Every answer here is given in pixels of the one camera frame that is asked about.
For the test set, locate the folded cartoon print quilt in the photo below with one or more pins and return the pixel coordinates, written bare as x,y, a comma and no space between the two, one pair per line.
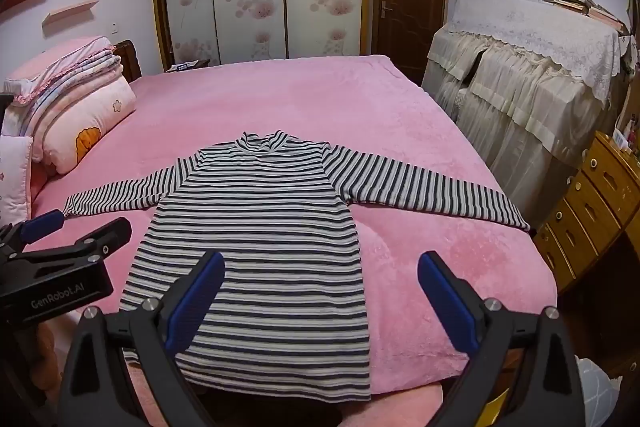
100,122

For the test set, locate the light wooden wall shelf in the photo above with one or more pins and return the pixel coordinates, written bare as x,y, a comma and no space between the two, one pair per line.
70,11

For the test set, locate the striped long-sleeve shirt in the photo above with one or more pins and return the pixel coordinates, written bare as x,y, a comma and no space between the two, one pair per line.
260,207

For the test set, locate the dark wooden bedside table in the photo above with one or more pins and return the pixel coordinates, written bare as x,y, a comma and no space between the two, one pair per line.
197,64

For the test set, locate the person's left hand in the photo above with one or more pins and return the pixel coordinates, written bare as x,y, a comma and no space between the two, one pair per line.
51,352

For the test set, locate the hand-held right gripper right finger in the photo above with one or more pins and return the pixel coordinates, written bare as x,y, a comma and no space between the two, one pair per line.
447,302

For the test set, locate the yellow wooden drawer cabinet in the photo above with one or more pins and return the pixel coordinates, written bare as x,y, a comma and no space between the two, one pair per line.
590,207

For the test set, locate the brown wooden door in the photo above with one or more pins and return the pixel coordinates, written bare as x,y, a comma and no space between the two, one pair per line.
410,7

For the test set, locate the white lace cover cloth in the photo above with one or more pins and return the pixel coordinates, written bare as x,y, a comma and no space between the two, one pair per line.
540,27

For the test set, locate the folded striped thin blanket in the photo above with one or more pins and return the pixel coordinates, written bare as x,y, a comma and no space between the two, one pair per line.
95,68

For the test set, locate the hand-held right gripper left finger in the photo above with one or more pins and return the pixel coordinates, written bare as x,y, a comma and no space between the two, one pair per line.
200,297

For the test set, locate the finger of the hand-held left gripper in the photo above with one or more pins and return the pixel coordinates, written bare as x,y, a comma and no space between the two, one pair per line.
45,223
100,238

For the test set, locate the yellow plastic stool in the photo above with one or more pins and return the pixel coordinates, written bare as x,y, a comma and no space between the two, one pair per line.
492,412

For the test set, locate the dark wooden headboard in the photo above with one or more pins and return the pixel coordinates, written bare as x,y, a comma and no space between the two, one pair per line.
131,62

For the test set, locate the pink ruffled pillow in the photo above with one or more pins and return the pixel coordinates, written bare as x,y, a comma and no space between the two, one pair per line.
55,57

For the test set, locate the cream pleated furniture cover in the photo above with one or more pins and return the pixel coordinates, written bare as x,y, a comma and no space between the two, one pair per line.
515,117

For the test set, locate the white small pillow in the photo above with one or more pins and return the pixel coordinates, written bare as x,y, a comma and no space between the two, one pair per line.
15,177

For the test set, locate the pink fleece bed blanket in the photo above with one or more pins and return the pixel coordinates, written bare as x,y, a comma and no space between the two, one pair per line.
400,132

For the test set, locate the white ribbed object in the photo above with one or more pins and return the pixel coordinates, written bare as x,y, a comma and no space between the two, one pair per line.
597,392

